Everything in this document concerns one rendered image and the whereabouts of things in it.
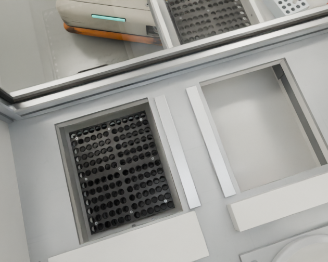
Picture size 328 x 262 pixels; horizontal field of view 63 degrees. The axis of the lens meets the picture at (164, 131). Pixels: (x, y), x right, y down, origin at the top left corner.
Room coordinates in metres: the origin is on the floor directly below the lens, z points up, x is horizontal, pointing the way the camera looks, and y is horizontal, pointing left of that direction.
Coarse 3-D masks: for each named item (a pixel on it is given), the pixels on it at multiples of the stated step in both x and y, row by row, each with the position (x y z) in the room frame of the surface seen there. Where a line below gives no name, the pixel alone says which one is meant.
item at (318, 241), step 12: (324, 228) -0.05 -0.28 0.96; (288, 240) -0.07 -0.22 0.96; (300, 240) -0.07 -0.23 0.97; (312, 240) -0.07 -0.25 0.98; (324, 240) -0.07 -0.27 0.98; (252, 252) -0.09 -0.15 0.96; (264, 252) -0.09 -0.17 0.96; (276, 252) -0.09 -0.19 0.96; (288, 252) -0.08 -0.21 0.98; (300, 252) -0.08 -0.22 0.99; (312, 252) -0.08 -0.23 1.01; (324, 252) -0.08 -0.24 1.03
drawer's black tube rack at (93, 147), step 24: (144, 120) 0.18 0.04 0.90; (72, 144) 0.13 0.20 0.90; (96, 144) 0.14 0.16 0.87; (120, 144) 0.13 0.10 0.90; (144, 144) 0.13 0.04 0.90; (96, 168) 0.08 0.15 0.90; (120, 168) 0.08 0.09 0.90; (144, 168) 0.08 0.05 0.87; (96, 192) 0.03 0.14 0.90; (120, 192) 0.03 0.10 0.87; (144, 192) 0.03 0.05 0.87; (168, 192) 0.02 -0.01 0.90; (96, 216) -0.02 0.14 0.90; (120, 216) -0.02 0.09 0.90; (144, 216) -0.02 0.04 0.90
